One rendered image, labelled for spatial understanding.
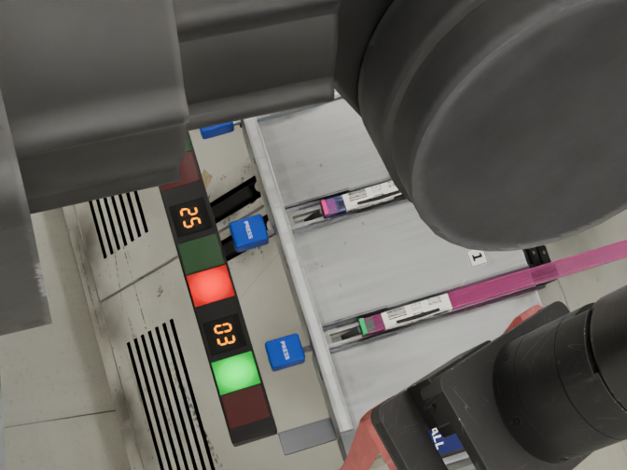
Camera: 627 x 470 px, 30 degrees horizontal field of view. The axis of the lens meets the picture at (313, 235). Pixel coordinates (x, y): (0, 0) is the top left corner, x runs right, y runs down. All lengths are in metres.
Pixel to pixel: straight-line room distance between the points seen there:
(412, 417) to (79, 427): 1.26
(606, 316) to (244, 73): 0.27
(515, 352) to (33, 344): 1.28
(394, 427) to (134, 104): 0.30
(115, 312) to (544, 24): 1.47
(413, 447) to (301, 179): 0.57
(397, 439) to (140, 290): 1.16
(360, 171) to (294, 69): 0.81
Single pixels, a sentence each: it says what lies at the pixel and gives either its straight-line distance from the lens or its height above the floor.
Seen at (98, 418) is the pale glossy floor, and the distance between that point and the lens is 1.76.
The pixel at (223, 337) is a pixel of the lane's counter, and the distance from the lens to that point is 1.02.
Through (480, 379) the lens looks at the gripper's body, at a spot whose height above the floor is 1.08.
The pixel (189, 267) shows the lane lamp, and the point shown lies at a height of 0.65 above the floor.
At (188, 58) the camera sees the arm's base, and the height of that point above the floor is 1.22.
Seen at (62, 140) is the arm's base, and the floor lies 1.20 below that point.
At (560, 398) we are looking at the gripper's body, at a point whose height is 1.11.
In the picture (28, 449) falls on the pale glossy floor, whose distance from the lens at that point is 1.67.
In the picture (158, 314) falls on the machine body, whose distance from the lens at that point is 1.61.
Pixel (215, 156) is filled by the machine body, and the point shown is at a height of 0.39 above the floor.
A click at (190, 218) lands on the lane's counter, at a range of 1.04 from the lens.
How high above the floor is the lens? 1.36
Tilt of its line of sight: 37 degrees down
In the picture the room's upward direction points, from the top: 61 degrees clockwise
